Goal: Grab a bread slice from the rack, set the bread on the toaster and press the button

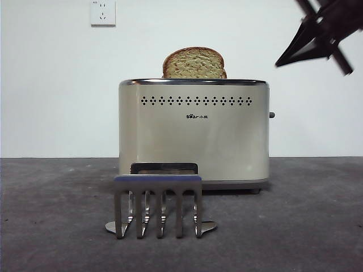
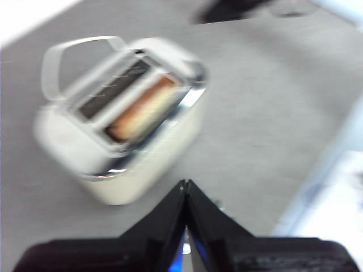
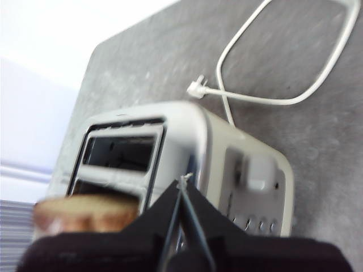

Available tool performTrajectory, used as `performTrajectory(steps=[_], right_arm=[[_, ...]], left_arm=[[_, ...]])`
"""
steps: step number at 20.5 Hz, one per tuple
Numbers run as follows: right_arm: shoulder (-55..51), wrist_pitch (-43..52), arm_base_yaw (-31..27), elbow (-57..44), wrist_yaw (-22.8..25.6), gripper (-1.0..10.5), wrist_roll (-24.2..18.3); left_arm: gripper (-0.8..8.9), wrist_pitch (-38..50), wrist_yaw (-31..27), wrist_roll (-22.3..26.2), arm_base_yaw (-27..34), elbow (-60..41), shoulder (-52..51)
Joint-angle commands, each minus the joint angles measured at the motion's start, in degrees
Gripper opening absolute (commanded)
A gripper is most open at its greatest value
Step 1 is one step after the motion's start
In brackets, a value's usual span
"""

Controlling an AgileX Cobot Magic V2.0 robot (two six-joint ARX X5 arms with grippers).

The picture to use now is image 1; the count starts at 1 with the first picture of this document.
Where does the slice of brown-crusted bread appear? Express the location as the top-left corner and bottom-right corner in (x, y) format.
(162, 47), (227, 79)

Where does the cream two-slot toaster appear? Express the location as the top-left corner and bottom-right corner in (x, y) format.
(118, 79), (270, 195)

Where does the stainless steel toast rack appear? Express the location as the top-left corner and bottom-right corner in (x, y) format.
(104, 162), (218, 240)

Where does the white wall socket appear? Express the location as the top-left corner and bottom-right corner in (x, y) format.
(90, 0), (116, 28)

